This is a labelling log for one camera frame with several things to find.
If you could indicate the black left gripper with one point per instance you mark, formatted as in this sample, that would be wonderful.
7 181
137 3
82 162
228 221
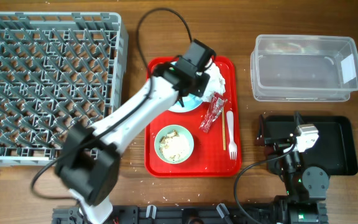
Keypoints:
200 91

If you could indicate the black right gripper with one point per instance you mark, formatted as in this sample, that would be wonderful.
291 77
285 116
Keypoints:
264 137

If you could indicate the white napkin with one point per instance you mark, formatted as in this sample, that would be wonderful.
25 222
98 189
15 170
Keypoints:
216 83

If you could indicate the red snack wrapper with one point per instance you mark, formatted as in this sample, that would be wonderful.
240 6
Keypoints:
216 106

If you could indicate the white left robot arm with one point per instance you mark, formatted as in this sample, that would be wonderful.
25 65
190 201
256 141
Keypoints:
89 165

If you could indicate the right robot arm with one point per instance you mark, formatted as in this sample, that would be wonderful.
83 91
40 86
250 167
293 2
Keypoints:
306 186

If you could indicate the clear plastic waste bin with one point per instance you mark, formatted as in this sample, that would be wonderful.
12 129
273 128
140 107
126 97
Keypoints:
303 68

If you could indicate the grey plastic dishwasher rack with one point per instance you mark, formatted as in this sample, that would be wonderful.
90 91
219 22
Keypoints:
56 69

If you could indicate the light blue plate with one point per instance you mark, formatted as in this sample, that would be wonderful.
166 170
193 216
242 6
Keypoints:
190 102

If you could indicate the white plastic fork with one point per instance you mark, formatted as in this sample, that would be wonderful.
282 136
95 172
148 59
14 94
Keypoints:
232 145

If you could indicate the wooden chopstick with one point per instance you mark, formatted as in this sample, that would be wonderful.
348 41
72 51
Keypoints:
223 129

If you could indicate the black plastic tray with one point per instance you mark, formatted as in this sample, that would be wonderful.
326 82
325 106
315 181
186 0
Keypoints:
334 150

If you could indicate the green bowl with rice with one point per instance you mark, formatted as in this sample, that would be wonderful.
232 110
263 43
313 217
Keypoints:
174 144

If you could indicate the red plastic tray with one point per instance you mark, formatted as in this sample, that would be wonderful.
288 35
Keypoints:
208 159

